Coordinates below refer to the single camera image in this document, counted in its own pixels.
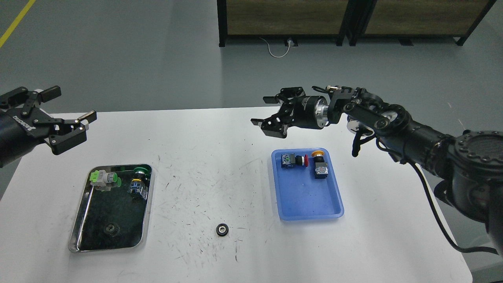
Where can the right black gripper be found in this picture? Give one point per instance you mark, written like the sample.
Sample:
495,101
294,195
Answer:
296,110

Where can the blue plastic tray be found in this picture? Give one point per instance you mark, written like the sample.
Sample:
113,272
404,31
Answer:
301,197

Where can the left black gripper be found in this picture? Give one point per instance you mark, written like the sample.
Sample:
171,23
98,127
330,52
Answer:
24,125

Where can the silver metal tray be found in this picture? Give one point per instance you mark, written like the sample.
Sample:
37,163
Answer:
98,208

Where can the dark green push button switch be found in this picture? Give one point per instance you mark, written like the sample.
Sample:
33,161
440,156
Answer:
139,184

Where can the wooden cabinet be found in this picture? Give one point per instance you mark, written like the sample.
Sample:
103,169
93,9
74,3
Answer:
284,19
406,20

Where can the black gear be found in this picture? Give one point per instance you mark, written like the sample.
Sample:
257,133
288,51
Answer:
112,229
222,229

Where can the light green push button switch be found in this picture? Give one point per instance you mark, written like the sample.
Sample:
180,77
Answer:
102,180

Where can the left wooden cabinet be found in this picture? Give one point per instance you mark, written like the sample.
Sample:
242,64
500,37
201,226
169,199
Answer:
284,19

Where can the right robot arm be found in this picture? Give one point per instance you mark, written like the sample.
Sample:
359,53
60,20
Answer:
470,165

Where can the red push button switch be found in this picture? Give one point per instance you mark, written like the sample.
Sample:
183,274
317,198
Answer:
289,161

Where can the yellow push button switch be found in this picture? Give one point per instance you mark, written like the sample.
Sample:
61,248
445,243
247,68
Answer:
320,169

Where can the right wooden cabinet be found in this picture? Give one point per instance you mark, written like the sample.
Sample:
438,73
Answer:
406,20

